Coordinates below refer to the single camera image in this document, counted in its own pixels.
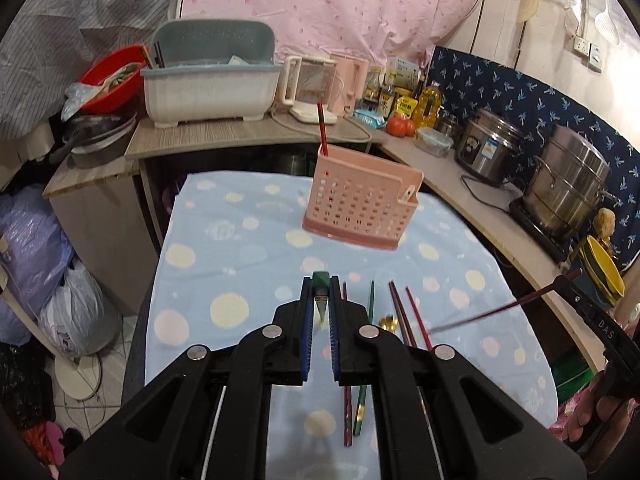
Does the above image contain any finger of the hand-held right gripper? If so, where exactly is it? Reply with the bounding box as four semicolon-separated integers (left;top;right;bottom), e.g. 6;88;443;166
566;275;634;362

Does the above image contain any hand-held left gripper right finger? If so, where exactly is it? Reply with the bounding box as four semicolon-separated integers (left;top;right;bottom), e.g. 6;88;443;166
330;276;586;480

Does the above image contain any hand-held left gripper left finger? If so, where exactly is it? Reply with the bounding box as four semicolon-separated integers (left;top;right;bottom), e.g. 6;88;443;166
60;276;315;480

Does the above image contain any green chopstick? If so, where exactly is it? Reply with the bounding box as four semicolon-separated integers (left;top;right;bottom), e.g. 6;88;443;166
352;280;376;437
312;271;331;331

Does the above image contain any dark brown chopstick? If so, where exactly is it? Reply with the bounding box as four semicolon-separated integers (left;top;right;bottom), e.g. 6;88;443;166
388;281;417;348

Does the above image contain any dark red chopstick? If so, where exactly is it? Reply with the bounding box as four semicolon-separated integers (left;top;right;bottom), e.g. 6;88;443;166
342;281;354;448
429;269;585;333

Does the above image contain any pink perforated utensil holder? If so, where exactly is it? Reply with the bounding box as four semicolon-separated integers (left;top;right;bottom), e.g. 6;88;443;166
301;142;425;252

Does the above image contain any person's right hand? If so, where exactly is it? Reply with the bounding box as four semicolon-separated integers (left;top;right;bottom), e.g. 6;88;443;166
561;385;640;461

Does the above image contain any stack of coloured bowls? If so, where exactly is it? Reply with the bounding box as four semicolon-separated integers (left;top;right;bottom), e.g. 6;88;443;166
585;235;626;298

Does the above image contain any green cloth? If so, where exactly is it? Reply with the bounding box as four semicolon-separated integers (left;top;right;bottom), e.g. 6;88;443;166
550;350;606;403

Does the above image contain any pink floral cloth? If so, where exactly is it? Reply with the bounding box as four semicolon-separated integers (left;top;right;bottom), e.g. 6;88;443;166
550;390;601;431

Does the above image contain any tan loofah sponge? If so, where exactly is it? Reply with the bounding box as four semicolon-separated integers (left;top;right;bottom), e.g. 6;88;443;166
594;207;617;241

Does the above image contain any black induction cooker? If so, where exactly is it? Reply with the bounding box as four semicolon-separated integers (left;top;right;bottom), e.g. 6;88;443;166
509;195;573;263

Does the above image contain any light blue dotted blanket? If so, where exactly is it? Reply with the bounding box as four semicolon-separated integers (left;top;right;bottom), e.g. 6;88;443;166
144;172;560;480

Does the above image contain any steel steamer pot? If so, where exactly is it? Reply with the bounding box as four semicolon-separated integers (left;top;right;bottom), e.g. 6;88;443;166
522;125;618;241

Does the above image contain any steel rice cooker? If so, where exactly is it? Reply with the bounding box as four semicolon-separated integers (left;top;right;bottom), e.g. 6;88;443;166
454;107;526;188

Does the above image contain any dark blue patterned cloth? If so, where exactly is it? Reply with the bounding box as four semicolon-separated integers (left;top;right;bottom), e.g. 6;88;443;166
429;46;640;261

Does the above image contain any glass food container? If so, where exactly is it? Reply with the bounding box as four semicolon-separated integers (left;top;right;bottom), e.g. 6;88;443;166
415;127;453;158

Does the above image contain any blue wet wipe packet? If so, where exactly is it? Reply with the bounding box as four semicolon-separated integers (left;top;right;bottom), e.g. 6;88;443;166
354;109;387;129

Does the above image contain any wooden kitchen counter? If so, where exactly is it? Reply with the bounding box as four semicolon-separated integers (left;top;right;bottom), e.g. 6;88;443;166
42;110;616;376

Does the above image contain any white plastic bag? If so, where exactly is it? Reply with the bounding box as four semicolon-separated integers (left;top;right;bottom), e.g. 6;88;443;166
39;260;123;358

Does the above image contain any cooking oil bottle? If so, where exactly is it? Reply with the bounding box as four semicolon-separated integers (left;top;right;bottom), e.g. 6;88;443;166
413;84;445;130

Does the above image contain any glass electric kettle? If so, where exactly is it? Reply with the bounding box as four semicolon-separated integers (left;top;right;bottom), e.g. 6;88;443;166
278;56;341;122

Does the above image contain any grey dish drainer box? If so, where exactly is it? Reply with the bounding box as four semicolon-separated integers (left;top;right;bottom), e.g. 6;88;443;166
141;19;285;129

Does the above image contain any white and green carton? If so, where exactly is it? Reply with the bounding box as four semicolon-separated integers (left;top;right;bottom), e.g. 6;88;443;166
385;56;421;92

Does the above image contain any black frying pan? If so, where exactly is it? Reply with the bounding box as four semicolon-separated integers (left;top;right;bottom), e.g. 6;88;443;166
49;110;138;168

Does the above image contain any purple plastic bag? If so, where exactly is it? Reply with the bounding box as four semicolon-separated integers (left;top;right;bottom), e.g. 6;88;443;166
0;185;76;331

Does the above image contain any white hanging ladle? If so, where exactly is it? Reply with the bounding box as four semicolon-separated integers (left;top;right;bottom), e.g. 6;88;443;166
595;0;622;47

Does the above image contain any red plastic basin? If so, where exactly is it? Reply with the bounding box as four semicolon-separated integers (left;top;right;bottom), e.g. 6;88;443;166
80;46;148;115

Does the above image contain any pink dotted sheet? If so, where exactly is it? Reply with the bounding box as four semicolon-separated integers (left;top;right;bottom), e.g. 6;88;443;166
177;0;493;68

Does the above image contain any clear plastic bag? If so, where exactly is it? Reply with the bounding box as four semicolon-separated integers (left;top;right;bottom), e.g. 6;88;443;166
61;82;101;122

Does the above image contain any grey striped cloth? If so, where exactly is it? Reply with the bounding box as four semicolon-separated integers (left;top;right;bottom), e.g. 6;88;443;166
0;0;183;141

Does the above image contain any black power cable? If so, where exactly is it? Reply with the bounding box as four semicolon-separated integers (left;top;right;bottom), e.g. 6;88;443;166
460;174;526;200

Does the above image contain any white wall socket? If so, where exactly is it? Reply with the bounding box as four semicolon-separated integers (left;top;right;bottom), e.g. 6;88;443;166
572;36;606;72

